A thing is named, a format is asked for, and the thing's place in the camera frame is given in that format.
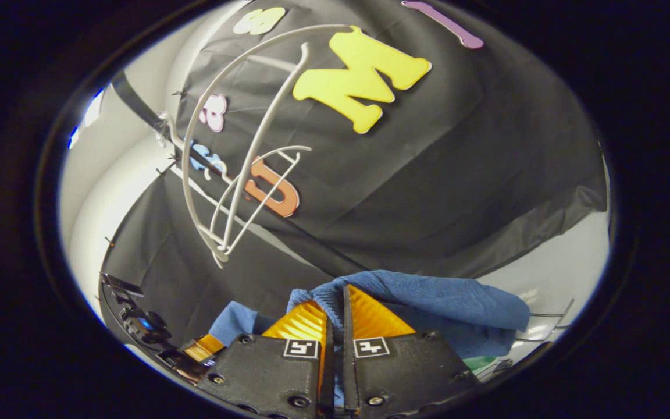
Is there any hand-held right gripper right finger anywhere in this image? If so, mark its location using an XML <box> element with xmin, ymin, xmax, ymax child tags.
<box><xmin>342</xmin><ymin>284</ymin><xmax>480</xmax><ymax>419</ymax></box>

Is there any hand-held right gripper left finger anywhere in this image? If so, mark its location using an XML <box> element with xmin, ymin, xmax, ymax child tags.
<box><xmin>198</xmin><ymin>300</ymin><xmax>336</xmax><ymax>419</ymax></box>

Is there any blue shirt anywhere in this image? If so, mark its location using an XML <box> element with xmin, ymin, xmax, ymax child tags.
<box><xmin>209</xmin><ymin>269</ymin><xmax>532</xmax><ymax>360</ymax></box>

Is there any black backdrop cloth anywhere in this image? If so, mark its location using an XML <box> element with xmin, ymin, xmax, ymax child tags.
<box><xmin>99</xmin><ymin>0</ymin><xmax>609</xmax><ymax>350</ymax></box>

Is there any ceiling light panel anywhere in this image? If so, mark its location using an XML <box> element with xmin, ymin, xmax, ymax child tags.
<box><xmin>67</xmin><ymin>87</ymin><xmax>106</xmax><ymax>149</ymax></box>

